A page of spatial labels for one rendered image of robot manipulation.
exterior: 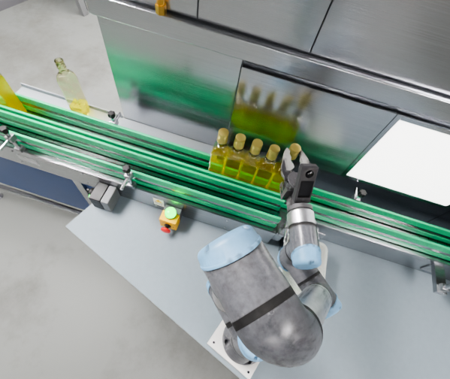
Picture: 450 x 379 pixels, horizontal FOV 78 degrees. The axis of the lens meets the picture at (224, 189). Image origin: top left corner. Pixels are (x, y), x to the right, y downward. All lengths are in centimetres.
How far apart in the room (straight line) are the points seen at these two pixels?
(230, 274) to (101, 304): 153
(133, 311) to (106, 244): 77
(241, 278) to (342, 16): 64
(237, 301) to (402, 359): 98
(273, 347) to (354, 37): 71
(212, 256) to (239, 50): 60
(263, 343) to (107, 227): 89
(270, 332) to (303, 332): 5
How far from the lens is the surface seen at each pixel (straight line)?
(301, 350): 49
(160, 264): 114
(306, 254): 75
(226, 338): 105
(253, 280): 45
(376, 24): 84
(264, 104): 96
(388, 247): 129
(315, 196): 117
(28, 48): 341
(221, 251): 46
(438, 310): 150
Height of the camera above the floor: 185
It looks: 61 degrees down
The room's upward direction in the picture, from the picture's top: 15 degrees clockwise
